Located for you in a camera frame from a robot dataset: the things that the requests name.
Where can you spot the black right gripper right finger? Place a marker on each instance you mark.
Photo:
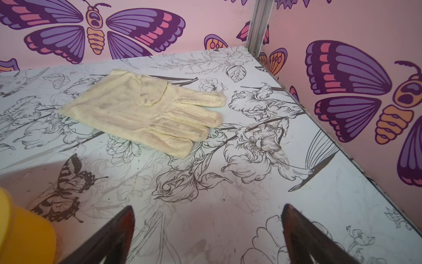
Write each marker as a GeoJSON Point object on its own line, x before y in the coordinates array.
{"type": "Point", "coordinates": [307, 244]}

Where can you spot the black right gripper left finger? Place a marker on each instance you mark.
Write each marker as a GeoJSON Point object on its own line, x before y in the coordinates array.
{"type": "Point", "coordinates": [109, 245]}

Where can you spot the yellow plastic tray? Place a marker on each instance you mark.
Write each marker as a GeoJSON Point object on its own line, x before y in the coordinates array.
{"type": "Point", "coordinates": [26, 238]}

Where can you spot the cream fabric work glove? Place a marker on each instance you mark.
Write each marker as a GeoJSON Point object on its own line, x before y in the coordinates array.
{"type": "Point", "coordinates": [148, 110]}

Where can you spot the aluminium frame corner post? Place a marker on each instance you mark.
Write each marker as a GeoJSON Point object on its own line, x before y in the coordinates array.
{"type": "Point", "coordinates": [258, 26]}

